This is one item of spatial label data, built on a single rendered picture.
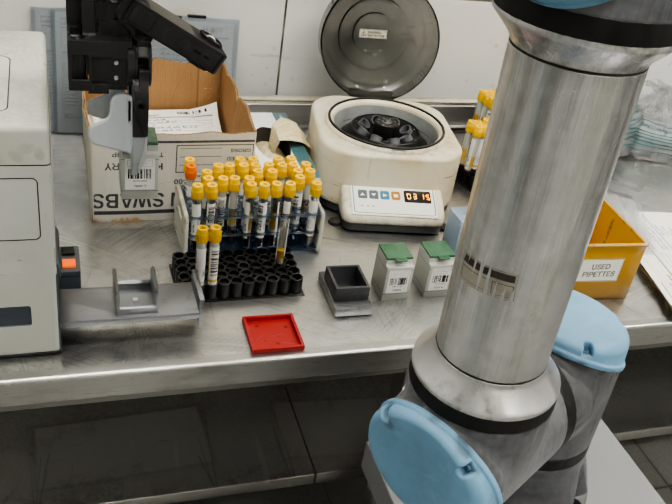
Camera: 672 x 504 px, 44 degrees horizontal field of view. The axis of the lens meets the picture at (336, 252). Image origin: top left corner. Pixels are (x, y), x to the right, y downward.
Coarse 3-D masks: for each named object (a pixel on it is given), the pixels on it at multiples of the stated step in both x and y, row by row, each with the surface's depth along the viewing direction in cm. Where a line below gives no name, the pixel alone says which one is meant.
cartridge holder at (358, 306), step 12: (324, 276) 117; (336, 276) 117; (348, 276) 118; (360, 276) 116; (324, 288) 116; (336, 288) 112; (348, 288) 112; (360, 288) 113; (336, 300) 113; (348, 300) 114; (360, 300) 114; (336, 312) 112; (348, 312) 112; (360, 312) 113
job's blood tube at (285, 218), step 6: (282, 216) 113; (288, 216) 113; (282, 222) 112; (288, 222) 113; (282, 228) 113; (288, 228) 113; (282, 234) 113; (282, 240) 114; (282, 246) 114; (276, 252) 115; (282, 252) 115; (276, 258) 116; (282, 258) 116; (276, 264) 116; (282, 264) 116
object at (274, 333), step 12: (252, 324) 108; (264, 324) 109; (276, 324) 109; (288, 324) 109; (252, 336) 106; (264, 336) 107; (276, 336) 107; (288, 336) 107; (300, 336) 107; (252, 348) 103; (264, 348) 104; (276, 348) 104; (288, 348) 105; (300, 348) 105
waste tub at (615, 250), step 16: (608, 208) 130; (608, 224) 130; (624, 224) 126; (592, 240) 134; (608, 240) 130; (624, 240) 126; (640, 240) 122; (592, 256) 120; (608, 256) 121; (624, 256) 121; (640, 256) 122; (592, 272) 122; (608, 272) 123; (624, 272) 123; (576, 288) 123; (592, 288) 124; (608, 288) 124; (624, 288) 125
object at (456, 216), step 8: (456, 208) 122; (464, 208) 122; (448, 216) 123; (456, 216) 120; (464, 216) 120; (448, 224) 123; (456, 224) 120; (448, 232) 123; (456, 232) 121; (448, 240) 123; (456, 240) 121; (456, 248) 121
